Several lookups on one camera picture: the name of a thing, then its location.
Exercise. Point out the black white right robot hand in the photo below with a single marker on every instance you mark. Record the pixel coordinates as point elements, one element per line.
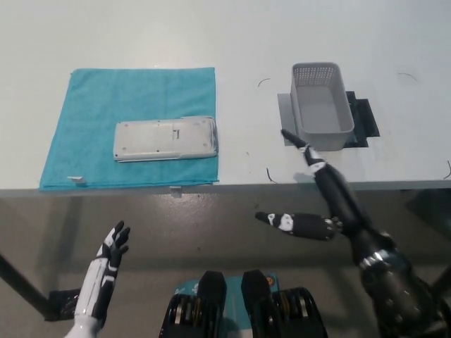
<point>338,197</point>

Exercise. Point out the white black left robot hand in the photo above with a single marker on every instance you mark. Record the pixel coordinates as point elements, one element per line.
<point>104,271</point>

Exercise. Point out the grey calculator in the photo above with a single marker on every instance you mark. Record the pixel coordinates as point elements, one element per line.
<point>162,141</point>

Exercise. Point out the black floor foot plate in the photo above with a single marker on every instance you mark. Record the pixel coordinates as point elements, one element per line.
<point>61,304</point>

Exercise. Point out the black table leg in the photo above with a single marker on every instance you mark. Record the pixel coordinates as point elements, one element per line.
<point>24,283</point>

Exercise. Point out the dark grey mat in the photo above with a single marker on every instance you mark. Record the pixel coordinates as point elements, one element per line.
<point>366,119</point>

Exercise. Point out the small grey perforated basket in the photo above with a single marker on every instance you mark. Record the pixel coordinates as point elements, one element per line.
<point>322,112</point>

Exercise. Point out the teal microfibre cloth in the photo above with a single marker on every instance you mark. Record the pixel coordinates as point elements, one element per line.
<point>91,105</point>

